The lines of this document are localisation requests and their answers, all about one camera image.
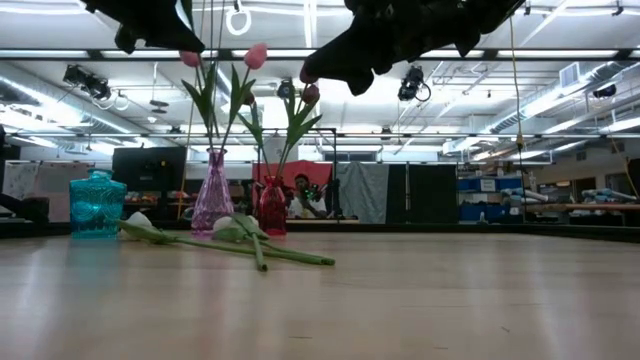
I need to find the blue storage shelf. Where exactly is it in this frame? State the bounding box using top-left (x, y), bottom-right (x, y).
top-left (457, 175), bottom-right (525, 224)

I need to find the grey cloth backdrop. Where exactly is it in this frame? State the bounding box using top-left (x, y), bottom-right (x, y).
top-left (334, 162), bottom-right (390, 224)

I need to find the white cable ring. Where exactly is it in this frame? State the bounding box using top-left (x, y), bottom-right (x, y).
top-left (225, 7), bottom-right (253, 37)

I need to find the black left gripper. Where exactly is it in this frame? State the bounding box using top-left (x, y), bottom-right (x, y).
top-left (79, 0), bottom-right (206, 55)

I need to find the black spotlight fixture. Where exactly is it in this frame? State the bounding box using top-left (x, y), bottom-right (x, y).
top-left (62, 63), bottom-right (113, 101)

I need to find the red glass vase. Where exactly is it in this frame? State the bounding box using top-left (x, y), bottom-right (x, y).
top-left (258, 175), bottom-right (288, 236)

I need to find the red cloth backdrop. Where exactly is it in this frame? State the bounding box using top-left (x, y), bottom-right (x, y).
top-left (252, 159), bottom-right (334, 220)

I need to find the black LED light bar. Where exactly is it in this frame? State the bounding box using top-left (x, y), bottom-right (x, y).
top-left (0, 47), bottom-right (640, 62)

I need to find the purple glass vase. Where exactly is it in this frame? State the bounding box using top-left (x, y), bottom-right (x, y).
top-left (190, 147), bottom-right (235, 236)

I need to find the black aluminium table frame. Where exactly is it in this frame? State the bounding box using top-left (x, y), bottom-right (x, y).
top-left (0, 221), bottom-right (640, 244)

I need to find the pale machine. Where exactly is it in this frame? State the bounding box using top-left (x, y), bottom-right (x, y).
top-left (499, 187), bottom-right (549, 203)
top-left (581, 187), bottom-right (640, 204)

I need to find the black horizontal rail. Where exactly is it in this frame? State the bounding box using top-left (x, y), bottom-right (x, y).
top-left (0, 130), bottom-right (640, 140)

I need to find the black camera with cable loop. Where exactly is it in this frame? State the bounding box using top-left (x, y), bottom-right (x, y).
top-left (397, 64), bottom-right (432, 104)

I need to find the black round camera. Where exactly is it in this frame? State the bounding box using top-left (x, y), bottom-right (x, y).
top-left (276, 78), bottom-right (298, 100)

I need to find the black monitor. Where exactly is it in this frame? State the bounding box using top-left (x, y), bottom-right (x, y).
top-left (111, 146), bottom-right (187, 193)

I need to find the blue glass vase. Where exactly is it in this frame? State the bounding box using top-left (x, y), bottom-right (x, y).
top-left (68, 168), bottom-right (128, 240)

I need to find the black cloth backdrop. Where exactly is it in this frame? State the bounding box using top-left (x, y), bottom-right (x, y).
top-left (388, 163), bottom-right (460, 226)

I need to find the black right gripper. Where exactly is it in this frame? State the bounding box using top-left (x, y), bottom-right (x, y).
top-left (302, 0), bottom-right (482, 97)

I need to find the person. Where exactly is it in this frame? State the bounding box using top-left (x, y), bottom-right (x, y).
top-left (288, 173), bottom-right (329, 220)

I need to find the wooden workbench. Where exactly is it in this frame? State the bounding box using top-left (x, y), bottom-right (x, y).
top-left (524, 202), bottom-right (640, 226)

